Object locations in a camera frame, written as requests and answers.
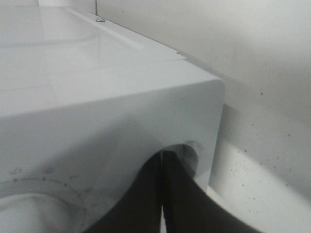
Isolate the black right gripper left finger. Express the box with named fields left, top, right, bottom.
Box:
left=86, top=152, right=162, bottom=233

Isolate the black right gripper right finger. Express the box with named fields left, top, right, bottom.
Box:
left=162, top=150, right=258, bottom=233

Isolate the round white door button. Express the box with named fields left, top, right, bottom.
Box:
left=174, top=144, right=198, bottom=179

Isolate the white lower microwave knob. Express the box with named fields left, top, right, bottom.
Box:
left=0, top=193, right=77, bottom=233

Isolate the white microwave oven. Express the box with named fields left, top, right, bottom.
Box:
left=0, top=5, right=225, bottom=233

